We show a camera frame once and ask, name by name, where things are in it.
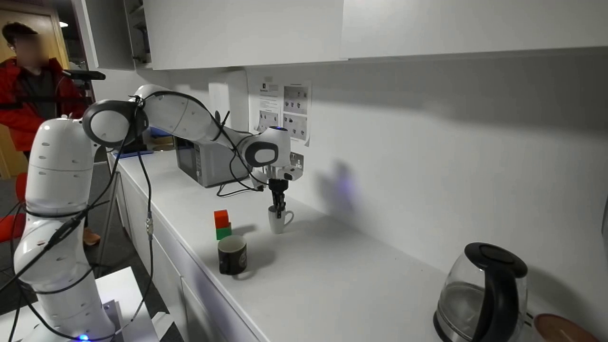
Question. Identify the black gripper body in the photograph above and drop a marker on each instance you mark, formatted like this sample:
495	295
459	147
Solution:
279	187

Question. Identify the black mug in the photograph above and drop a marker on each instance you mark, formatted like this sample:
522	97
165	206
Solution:
231	257

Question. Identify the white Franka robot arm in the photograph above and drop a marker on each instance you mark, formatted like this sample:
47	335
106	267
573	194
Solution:
57	172

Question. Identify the white robot base table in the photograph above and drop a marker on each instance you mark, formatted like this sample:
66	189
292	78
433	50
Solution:
125	297

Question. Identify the red block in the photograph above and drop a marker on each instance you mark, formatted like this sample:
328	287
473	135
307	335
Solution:
220	219

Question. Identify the green block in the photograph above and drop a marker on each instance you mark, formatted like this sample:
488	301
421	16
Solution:
224	232

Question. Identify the small instruction picture sheet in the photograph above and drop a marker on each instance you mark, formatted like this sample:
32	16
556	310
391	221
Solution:
294	126
294	99

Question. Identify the silver microwave oven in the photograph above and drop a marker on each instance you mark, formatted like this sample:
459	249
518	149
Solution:
201	164

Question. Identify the large instruction sheet with logo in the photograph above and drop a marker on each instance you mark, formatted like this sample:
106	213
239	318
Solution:
267	105

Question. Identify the white paper towel dispenser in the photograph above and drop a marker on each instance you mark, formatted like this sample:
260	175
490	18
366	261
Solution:
218	96

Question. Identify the white base cabinet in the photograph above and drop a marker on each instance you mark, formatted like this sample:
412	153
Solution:
163	267

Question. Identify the round wooden coaster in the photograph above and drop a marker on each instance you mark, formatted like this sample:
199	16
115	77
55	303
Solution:
560	329

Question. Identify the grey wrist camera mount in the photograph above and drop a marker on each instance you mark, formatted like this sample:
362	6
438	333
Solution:
294	175

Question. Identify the silver double wall socket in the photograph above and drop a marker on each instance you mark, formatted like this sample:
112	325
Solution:
296	162

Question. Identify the white upper wall cabinet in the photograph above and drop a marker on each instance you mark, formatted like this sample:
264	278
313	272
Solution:
252	31

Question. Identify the black camera on stand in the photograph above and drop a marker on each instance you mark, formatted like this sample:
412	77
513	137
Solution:
87	75

